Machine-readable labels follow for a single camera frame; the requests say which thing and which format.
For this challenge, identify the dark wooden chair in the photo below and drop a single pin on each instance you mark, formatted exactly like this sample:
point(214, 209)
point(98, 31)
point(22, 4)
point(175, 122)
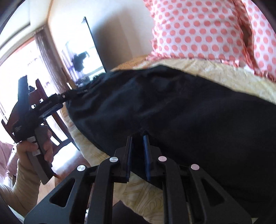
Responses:
point(58, 129)

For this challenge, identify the wall mirror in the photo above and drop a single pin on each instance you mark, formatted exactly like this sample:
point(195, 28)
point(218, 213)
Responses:
point(80, 55)

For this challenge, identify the rear pink polka-dot pillow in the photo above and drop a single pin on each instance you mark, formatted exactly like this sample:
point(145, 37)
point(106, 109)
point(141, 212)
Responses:
point(261, 47)

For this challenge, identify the left hand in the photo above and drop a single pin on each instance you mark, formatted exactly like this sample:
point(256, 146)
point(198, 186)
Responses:
point(25, 146)

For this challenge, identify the front pink polka-dot pillow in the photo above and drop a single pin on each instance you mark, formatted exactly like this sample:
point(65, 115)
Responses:
point(208, 30)

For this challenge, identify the pink polka-dot pillow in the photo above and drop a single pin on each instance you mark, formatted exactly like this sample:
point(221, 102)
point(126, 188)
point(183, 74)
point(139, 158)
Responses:
point(208, 30)
point(261, 47)

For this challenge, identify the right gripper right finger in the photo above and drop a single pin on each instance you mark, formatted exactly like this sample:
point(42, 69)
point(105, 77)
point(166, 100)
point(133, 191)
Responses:
point(190, 195)

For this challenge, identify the left forearm beige sleeve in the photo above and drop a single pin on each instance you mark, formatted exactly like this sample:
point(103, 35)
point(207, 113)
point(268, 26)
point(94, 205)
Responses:
point(23, 196)

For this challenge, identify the black pants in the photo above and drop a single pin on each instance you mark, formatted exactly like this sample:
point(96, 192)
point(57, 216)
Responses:
point(230, 134)

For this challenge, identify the brown window curtain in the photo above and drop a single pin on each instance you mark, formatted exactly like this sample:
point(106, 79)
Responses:
point(51, 58)

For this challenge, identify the cream patterned bedspread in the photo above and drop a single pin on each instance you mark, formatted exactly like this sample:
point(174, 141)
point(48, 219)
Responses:
point(142, 197)

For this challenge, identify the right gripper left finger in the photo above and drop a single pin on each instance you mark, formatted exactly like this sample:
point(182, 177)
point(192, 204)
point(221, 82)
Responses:
point(86, 194)

